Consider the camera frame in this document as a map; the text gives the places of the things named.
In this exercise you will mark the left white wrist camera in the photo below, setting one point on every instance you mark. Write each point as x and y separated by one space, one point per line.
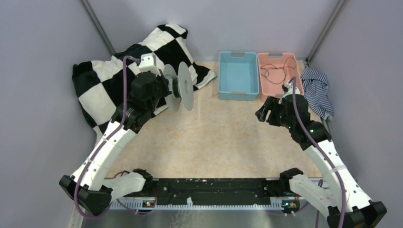
148 63

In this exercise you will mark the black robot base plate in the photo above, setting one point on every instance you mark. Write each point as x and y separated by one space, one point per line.
216 192

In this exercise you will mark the black white checkered pillow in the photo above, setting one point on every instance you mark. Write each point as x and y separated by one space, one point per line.
99 84

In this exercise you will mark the corner metal post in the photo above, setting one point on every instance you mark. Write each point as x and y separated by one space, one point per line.
325 30
98 26

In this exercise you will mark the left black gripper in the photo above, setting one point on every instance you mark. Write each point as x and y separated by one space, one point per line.
165 82

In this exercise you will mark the aluminium frame rail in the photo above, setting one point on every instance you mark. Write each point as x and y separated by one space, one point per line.
277 194

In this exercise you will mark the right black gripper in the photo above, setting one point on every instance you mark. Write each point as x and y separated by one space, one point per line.
262 113

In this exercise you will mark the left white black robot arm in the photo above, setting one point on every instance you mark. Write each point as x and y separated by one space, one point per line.
110 144

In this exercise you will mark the right corner metal post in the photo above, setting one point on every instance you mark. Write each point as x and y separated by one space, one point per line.
325 30

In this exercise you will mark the translucent white cable spool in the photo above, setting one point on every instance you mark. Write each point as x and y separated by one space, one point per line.
181 87

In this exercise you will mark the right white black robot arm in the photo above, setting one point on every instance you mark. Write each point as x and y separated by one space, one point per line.
324 151

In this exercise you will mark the blue plastic bin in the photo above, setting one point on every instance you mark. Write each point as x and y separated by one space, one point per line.
238 77

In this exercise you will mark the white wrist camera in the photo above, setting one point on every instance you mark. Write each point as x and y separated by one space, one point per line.
290 89
148 63

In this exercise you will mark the pink plastic bin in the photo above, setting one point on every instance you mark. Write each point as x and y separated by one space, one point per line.
275 70

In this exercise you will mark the blue white striped cloth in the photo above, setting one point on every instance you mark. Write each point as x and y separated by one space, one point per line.
316 88

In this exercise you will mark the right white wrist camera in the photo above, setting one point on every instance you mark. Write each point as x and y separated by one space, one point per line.
290 89

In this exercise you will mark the left corner metal post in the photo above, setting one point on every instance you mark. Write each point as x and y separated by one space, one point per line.
98 26

